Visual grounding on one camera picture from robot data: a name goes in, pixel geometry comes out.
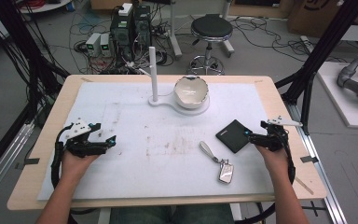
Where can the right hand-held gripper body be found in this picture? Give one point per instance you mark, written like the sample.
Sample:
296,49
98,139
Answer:
275,137

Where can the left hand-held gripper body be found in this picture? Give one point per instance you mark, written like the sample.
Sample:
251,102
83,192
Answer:
80,146

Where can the black wallet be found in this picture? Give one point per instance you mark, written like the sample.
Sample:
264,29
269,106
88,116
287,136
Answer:
233,136

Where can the person's left hand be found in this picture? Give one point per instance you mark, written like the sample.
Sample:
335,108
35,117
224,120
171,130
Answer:
74,166

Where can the person's right hand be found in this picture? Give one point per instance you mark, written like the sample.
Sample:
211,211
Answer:
273,160

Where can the black tape piece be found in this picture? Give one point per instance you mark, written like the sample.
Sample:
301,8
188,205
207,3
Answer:
309,159
31,161

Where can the white table mat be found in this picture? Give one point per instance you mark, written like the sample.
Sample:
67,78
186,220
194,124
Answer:
155,168

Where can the wooden table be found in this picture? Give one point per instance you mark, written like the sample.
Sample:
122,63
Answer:
292,189

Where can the white floor board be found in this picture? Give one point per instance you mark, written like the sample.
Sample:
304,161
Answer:
338,102

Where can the white ceramic bowl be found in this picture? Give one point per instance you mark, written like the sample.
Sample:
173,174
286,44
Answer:
191,91

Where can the white stand with pole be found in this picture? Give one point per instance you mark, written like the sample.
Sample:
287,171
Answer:
153,71

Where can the white power supply box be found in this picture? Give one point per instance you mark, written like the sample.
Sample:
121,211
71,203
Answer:
105,45
93,44

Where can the person's jeans legs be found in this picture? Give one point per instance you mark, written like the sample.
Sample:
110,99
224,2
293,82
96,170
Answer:
199,215

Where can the black computer tower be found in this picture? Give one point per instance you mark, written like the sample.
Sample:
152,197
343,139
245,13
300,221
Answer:
143,26
122,34

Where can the black round stool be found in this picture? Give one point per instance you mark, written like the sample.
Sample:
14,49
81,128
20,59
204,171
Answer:
212,26

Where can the cardboard box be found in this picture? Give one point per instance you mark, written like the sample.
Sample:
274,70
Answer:
315,15

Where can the white desk leg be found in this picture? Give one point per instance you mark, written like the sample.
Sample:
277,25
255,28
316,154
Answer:
174,34

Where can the aluminium rail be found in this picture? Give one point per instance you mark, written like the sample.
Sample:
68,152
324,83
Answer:
3,161
326,186

